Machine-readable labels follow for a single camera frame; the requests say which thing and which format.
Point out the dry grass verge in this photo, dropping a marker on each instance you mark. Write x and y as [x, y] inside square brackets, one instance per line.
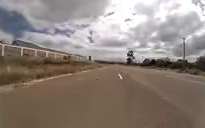
[26, 70]

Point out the grey-brown asphalt road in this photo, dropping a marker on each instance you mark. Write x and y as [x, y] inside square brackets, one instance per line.
[100, 103]

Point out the row of dark bushes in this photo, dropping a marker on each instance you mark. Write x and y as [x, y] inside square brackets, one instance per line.
[176, 62]

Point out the pale kerb strip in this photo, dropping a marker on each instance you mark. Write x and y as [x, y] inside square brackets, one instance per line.
[40, 80]

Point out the white post fence wall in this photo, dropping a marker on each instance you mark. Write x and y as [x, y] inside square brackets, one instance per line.
[30, 51]

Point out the small dark sign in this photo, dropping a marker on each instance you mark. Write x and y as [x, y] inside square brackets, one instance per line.
[89, 58]

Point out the building with grey roof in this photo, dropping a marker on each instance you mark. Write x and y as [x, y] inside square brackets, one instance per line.
[26, 44]

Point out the tall pole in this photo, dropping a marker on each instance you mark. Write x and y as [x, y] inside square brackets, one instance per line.
[184, 50]

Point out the dry verge with scrub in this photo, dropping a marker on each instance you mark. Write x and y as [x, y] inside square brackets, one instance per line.
[190, 70]

